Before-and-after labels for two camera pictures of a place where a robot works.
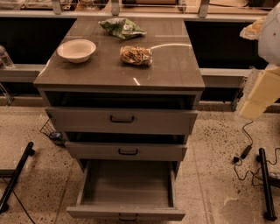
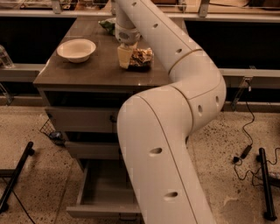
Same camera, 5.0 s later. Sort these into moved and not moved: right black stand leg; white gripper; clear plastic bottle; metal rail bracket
Moved: white gripper
Not moved: right black stand leg; clear plastic bottle; metal rail bracket
